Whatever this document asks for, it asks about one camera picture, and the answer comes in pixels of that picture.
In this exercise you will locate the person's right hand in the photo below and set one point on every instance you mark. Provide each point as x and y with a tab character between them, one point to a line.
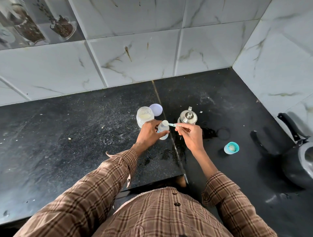
193	138

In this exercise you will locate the person's left hand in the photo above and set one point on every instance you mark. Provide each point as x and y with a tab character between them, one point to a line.
146	135

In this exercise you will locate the person's right thumb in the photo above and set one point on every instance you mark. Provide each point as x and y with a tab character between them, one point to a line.
181	131

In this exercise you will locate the person's left thumb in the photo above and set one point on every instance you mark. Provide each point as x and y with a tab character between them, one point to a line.
163	134

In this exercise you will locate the clear baby bottle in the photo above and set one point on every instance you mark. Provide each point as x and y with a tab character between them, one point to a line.
162	129

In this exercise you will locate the clear plastic measuring scoop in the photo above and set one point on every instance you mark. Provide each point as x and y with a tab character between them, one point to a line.
172	125

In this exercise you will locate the person's left forearm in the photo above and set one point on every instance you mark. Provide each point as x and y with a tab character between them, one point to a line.
135	149

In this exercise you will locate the person's right forearm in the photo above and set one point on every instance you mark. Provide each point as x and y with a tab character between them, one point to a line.
206	164

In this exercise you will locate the small steel kettle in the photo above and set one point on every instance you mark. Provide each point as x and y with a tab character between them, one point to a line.
188	117

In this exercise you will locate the clear jar of powder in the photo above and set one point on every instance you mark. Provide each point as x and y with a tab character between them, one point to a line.
144	116

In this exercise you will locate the white round jar lid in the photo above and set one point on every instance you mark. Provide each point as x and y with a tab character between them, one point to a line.
157	109

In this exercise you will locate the teal bottle cap with nipple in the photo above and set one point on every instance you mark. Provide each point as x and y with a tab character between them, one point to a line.
231	148

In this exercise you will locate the brown plaid shirt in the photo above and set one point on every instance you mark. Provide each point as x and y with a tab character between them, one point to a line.
166	214

